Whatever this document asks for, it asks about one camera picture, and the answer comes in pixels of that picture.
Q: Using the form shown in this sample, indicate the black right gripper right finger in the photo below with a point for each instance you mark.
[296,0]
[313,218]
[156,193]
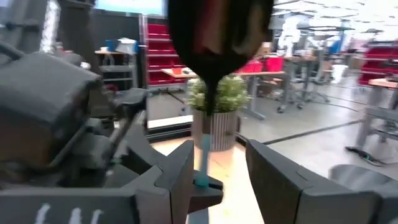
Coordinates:
[295,199]

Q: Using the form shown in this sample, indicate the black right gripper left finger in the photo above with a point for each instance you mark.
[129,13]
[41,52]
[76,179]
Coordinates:
[93,208]

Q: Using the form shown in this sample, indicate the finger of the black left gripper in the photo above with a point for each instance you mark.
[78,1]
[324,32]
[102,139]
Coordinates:
[205,196]
[136,155]

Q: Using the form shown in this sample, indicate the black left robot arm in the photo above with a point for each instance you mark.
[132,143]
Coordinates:
[21,40]

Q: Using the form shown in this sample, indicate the black floor power strip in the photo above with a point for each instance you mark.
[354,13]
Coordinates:
[360,153]

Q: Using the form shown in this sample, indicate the white and blue box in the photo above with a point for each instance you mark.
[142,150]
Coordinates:
[124,46]

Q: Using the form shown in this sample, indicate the potted plant striped pot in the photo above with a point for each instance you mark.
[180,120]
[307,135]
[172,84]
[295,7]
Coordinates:
[230,93]

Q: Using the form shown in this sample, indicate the black partition panel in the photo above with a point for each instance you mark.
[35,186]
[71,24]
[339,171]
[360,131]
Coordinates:
[124,25]

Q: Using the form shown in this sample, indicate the metal rack red bins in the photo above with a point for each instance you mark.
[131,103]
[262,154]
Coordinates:
[379,53]
[158,40]

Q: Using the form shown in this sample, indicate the white bucket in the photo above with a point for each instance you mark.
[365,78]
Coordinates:
[339,74]

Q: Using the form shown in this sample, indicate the red storage bin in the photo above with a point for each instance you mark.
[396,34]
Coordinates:
[275,63]
[256,67]

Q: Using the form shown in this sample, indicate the cardboard box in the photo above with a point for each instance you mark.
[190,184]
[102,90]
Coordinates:
[263,49]

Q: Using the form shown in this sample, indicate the white humanoid robot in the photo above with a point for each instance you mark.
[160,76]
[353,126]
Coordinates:
[289,34]

